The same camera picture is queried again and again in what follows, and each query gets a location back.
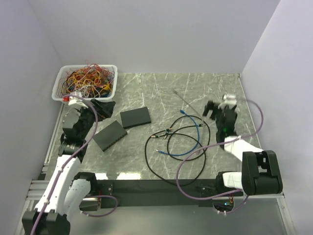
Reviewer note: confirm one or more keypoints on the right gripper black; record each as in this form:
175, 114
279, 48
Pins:
211, 105

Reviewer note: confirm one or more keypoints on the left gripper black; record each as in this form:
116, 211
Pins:
104, 108

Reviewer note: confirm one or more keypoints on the black network switch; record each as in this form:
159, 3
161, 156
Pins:
135, 117
109, 135

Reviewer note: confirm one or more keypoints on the black ethernet cable long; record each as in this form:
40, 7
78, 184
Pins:
162, 166

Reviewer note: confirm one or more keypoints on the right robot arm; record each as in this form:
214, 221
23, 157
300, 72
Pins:
260, 174

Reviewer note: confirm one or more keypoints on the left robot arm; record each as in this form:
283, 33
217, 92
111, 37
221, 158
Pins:
67, 186

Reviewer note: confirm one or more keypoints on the white plastic basket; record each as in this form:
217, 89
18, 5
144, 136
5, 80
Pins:
93, 81

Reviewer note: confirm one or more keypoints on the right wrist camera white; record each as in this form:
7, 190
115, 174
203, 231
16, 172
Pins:
228, 100

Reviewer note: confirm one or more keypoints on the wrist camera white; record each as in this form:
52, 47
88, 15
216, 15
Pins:
228, 100
74, 100

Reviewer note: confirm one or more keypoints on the black ethernet cable short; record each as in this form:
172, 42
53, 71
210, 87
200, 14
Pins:
175, 156

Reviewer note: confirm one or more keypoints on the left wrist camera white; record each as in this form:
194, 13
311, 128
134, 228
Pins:
74, 100

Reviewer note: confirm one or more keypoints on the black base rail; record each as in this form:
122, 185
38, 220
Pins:
140, 193

